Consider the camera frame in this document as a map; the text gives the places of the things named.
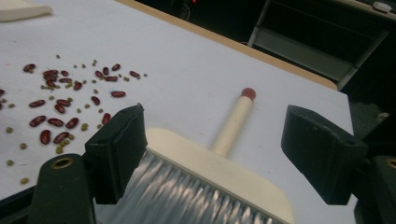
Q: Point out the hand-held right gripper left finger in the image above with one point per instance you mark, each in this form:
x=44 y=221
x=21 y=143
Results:
x=118 y=149

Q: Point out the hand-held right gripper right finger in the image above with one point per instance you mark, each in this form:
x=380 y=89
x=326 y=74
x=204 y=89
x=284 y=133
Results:
x=320 y=152

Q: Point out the cream hand brush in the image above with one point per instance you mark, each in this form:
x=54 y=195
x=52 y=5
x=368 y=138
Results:
x=233 y=124

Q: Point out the green mung beans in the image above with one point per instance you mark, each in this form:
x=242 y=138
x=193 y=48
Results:
x=9 y=129

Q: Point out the dark device with red light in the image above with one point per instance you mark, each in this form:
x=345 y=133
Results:
x=183 y=11

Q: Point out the white round cap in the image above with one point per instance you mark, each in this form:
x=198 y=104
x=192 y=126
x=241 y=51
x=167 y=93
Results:
x=381 y=6

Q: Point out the cream dustpan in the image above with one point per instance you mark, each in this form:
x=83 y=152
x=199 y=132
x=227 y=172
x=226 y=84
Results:
x=21 y=11

